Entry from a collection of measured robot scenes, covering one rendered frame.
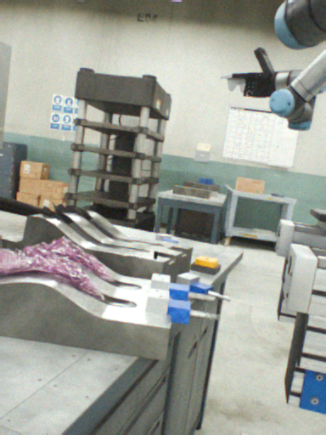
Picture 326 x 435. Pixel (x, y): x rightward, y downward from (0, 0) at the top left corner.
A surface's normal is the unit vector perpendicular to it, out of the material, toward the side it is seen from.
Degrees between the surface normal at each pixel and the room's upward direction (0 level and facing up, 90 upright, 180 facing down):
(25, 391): 0
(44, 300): 90
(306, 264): 90
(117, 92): 90
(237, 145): 90
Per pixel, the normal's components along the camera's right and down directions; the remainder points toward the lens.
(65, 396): 0.14, -0.98
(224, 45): -0.17, 0.10
